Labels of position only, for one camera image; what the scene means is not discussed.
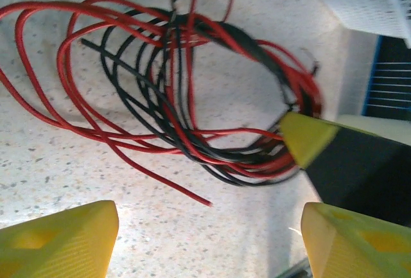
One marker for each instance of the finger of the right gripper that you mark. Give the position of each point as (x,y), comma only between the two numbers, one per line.
(353,169)

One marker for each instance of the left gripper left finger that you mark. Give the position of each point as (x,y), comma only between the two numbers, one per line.
(57,246)

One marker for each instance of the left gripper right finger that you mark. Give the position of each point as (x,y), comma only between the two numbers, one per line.
(359,249)

